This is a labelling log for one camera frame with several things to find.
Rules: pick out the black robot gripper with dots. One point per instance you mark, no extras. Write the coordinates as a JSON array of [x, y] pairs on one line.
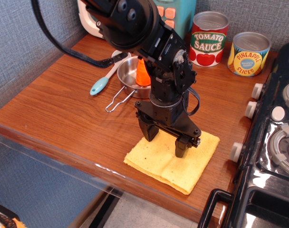
[[174, 120]]

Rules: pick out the yellow rag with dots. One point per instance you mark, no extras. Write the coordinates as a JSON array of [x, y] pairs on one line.
[[157, 159]]

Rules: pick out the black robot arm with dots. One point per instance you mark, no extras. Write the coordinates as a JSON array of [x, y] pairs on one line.
[[135, 26]]

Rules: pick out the orange toy carrot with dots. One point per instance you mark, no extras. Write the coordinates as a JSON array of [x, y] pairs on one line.
[[142, 76]]

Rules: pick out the white teal spoon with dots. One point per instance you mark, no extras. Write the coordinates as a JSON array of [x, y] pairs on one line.
[[102, 82]]

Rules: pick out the tomato sauce can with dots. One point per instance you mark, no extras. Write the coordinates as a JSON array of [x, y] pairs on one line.
[[208, 38]]

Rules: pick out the black toy stove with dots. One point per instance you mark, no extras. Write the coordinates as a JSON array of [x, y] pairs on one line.
[[260, 198]]

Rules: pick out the pineapple slices can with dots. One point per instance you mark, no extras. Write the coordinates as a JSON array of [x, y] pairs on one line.
[[248, 53]]

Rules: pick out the toy microwave teal and white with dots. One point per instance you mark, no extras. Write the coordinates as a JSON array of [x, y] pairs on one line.
[[177, 14]]

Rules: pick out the clear acrylic guard panel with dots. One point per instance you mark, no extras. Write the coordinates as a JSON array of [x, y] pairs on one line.
[[45, 193]]

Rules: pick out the orange plush object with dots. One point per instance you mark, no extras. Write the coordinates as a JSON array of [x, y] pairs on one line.
[[7, 222]]

